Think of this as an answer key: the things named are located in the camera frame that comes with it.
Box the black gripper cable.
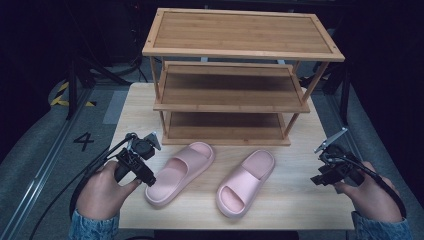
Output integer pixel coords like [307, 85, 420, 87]
[29, 132, 138, 240]
[328, 153, 408, 219]

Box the yellow black floor tape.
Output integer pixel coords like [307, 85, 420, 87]
[49, 81, 98, 108]

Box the wooden shoe rack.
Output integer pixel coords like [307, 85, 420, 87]
[141, 7, 346, 147]

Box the pink slipper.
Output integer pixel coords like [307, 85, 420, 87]
[144, 141, 216, 208]
[215, 149, 276, 220]

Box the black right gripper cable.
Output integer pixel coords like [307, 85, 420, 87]
[328, 153, 408, 219]

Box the black metal stand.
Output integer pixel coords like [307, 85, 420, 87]
[65, 54, 132, 121]

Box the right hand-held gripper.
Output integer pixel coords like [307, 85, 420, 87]
[310, 127, 366, 187]

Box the person's left hand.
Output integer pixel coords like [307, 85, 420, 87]
[75, 160, 143, 221]

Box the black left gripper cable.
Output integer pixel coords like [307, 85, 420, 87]
[29, 132, 138, 240]

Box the person's right hand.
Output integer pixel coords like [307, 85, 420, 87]
[333, 161, 403, 224]

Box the metal floor rail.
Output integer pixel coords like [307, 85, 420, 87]
[0, 89, 95, 240]

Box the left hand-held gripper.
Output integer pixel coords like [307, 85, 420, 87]
[114, 131, 162, 188]

